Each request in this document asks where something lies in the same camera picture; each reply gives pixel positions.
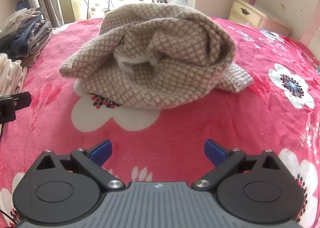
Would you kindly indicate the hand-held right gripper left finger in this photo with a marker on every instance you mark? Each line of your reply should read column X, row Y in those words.
column 102, row 152

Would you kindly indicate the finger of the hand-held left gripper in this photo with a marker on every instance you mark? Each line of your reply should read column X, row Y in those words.
column 23, row 100

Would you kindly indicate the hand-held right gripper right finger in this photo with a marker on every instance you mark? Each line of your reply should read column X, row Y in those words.
column 212, row 153

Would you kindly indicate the beige houndstooth knit coat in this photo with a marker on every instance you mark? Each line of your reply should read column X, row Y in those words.
column 175, row 68

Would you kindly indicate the stack of cream folded clothes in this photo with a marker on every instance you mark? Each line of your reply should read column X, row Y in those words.
column 8, row 75

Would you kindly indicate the stack of dark folded clothes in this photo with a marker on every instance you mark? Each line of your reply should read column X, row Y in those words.
column 27, row 35

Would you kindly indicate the pink floral blanket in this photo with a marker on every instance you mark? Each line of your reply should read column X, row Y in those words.
column 200, row 128

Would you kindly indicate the cream nightstand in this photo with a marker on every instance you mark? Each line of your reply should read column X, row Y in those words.
column 246, row 12

